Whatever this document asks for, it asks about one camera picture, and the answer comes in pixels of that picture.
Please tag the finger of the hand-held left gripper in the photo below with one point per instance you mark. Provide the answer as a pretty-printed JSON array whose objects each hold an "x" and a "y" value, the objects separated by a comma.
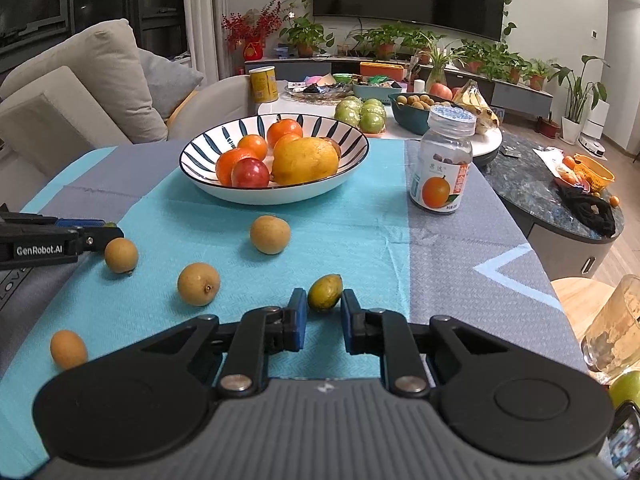
[
  {"x": 102, "y": 236},
  {"x": 75, "y": 223}
]

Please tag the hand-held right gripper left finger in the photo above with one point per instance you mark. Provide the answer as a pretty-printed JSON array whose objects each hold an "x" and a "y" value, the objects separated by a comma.
[{"x": 299, "y": 320}]

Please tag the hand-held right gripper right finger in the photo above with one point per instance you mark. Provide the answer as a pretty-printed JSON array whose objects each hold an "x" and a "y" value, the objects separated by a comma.
[{"x": 348, "y": 325}]

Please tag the white bowl with dark stripes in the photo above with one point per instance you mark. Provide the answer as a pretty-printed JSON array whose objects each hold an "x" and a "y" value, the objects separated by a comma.
[{"x": 300, "y": 193}]

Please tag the orange tangerine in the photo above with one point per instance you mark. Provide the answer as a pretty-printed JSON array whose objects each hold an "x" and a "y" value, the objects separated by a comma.
[
  {"x": 569, "y": 162},
  {"x": 229, "y": 164},
  {"x": 290, "y": 141},
  {"x": 284, "y": 131},
  {"x": 253, "y": 146}
]

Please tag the red apple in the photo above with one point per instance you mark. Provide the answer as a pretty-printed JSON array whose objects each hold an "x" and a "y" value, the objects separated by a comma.
[{"x": 250, "y": 173}]

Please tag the large yellow orange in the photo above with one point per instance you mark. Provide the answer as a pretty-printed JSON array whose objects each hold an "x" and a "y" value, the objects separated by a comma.
[{"x": 305, "y": 161}]

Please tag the brown longan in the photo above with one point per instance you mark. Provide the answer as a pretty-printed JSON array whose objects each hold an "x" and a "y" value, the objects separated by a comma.
[
  {"x": 199, "y": 284},
  {"x": 270, "y": 234},
  {"x": 121, "y": 255},
  {"x": 68, "y": 349}
]

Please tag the blue and grey tablecloth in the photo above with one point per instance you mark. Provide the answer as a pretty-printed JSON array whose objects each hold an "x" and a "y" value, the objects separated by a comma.
[{"x": 350, "y": 240}]

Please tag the beige sofa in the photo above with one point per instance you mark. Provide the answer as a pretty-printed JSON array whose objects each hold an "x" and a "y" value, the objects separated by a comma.
[{"x": 75, "y": 110}]

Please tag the yellow cushion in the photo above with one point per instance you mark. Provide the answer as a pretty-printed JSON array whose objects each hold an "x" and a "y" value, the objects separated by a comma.
[{"x": 181, "y": 105}]

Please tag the clear bottle with orange label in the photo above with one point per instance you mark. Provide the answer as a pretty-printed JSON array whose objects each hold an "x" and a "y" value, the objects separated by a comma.
[{"x": 440, "y": 190}]

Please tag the grey cushion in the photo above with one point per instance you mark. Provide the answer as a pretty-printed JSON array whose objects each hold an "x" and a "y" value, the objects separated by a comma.
[{"x": 167, "y": 80}]

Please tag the dark blue fruit bowl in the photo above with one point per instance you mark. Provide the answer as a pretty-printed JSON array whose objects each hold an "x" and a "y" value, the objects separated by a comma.
[{"x": 405, "y": 120}]

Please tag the yellow can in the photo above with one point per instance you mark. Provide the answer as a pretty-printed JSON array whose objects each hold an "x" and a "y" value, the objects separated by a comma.
[{"x": 264, "y": 87}]

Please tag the glass snack tray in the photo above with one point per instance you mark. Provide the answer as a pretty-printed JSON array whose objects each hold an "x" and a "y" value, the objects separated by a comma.
[{"x": 320, "y": 99}]

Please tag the dark marble coffee table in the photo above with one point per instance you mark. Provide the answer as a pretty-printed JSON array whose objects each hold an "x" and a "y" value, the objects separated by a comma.
[{"x": 530, "y": 190}]

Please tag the round wooden side table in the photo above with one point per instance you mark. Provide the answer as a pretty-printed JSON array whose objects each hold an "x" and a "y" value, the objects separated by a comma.
[{"x": 575, "y": 300}]

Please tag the teal rectangular dish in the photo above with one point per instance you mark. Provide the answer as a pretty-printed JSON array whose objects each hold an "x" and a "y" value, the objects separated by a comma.
[{"x": 370, "y": 92}]

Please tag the pile of longans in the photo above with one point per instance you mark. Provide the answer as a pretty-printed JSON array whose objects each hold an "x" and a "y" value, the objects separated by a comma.
[{"x": 417, "y": 101}]

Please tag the small grey packet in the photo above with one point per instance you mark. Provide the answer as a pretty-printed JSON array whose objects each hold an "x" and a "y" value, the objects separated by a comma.
[{"x": 510, "y": 151}]

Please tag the bag of yellow fruit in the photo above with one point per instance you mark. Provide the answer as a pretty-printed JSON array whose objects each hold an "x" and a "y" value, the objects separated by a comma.
[{"x": 486, "y": 122}]

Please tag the small green bowl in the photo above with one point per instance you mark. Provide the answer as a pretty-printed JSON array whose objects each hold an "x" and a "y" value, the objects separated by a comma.
[{"x": 342, "y": 78}]

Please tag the white curtain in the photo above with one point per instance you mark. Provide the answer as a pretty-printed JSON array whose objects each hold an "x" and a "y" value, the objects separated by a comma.
[{"x": 200, "y": 10}]

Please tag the small white cup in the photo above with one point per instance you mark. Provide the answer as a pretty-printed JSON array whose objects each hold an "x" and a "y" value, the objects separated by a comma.
[{"x": 419, "y": 86}]

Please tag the reddish round fruit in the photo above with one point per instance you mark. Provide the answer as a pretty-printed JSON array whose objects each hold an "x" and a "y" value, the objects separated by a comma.
[{"x": 441, "y": 90}]

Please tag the orange box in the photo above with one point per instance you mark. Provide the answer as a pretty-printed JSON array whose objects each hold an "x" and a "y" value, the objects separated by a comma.
[{"x": 380, "y": 70}]

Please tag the red berry branches in vase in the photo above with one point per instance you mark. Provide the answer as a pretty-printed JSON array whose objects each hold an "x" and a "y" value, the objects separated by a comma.
[{"x": 250, "y": 25}]

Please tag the bunch of yellow bananas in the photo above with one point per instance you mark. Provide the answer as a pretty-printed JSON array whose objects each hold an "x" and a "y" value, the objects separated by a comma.
[{"x": 475, "y": 100}]

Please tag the blue cardboard box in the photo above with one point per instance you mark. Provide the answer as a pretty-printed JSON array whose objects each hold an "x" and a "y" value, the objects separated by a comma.
[{"x": 497, "y": 113}]

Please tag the white paper sheet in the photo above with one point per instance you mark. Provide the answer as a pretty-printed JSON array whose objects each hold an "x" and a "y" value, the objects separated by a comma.
[{"x": 550, "y": 157}]

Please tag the glass vase with spider plant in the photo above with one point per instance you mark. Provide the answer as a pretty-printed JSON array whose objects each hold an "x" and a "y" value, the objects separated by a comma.
[{"x": 436, "y": 75}]

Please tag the glass mug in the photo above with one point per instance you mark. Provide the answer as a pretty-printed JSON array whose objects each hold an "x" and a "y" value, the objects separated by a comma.
[{"x": 615, "y": 330}]

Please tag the black cloth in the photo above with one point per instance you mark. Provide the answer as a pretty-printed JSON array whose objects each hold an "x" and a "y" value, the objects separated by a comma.
[{"x": 592, "y": 210}]

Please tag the small plant in red pot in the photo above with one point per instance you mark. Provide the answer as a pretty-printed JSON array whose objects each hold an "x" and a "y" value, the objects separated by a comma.
[{"x": 549, "y": 129}]

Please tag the green potted plant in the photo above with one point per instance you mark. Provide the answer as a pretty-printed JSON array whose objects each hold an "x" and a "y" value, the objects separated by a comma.
[
  {"x": 417, "y": 40},
  {"x": 537, "y": 77},
  {"x": 382, "y": 40},
  {"x": 305, "y": 35},
  {"x": 474, "y": 57},
  {"x": 512, "y": 67}
]

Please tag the green apple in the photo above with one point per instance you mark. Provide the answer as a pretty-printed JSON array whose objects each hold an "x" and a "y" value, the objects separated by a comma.
[{"x": 627, "y": 387}]

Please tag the grey television cabinet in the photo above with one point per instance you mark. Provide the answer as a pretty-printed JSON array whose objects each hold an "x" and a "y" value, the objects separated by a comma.
[{"x": 525, "y": 95}]

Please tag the orange plastic basket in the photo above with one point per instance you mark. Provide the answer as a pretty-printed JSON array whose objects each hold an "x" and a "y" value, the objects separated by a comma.
[{"x": 597, "y": 172}]

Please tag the tall plant in white pot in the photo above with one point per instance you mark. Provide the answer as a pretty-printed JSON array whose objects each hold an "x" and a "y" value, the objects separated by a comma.
[{"x": 570, "y": 130}]

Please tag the black smartphone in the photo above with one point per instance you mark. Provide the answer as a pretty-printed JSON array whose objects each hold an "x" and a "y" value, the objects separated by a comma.
[{"x": 625, "y": 445}]

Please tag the white robot vacuum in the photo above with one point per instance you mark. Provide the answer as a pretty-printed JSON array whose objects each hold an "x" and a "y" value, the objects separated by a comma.
[{"x": 592, "y": 144}]

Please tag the white robot vacuum dock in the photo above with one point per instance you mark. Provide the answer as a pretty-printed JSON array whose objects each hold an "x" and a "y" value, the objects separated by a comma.
[{"x": 597, "y": 120}]

